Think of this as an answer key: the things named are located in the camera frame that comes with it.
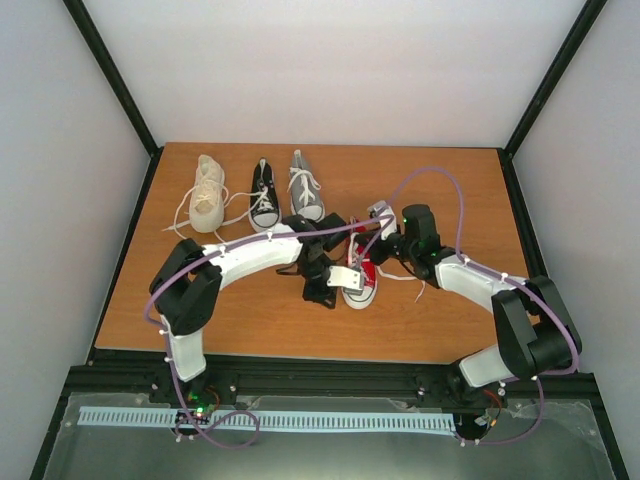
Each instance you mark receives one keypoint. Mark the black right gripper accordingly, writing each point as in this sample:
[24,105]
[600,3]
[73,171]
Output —
[377,254]

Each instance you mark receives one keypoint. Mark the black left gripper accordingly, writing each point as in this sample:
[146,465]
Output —
[314,294]

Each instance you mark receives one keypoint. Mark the red canvas sneaker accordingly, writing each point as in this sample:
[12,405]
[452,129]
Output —
[359,261]

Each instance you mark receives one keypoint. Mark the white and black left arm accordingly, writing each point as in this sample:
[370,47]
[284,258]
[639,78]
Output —
[185,290]

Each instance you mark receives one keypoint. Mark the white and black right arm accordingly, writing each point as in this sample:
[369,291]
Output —
[534,331]

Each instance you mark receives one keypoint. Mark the black canvas sneaker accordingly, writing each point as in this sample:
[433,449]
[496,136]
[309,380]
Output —
[264,208]

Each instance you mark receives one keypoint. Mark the grey canvas sneaker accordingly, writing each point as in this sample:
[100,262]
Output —
[304,189]

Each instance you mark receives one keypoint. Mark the cream high-top sneaker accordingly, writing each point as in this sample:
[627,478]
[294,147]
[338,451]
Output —
[206,206]

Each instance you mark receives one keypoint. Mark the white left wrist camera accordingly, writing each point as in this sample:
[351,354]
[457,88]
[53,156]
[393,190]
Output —
[349,279]

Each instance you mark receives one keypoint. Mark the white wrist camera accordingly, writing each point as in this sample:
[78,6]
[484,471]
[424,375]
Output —
[384,214]
[349,279]

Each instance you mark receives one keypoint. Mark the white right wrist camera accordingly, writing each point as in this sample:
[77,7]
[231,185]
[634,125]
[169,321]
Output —
[384,214]

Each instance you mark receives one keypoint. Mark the light blue slotted cable duct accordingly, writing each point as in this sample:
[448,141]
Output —
[271,421]

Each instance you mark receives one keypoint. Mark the black aluminium frame rail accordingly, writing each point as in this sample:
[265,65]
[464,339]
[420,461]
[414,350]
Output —
[233,380]

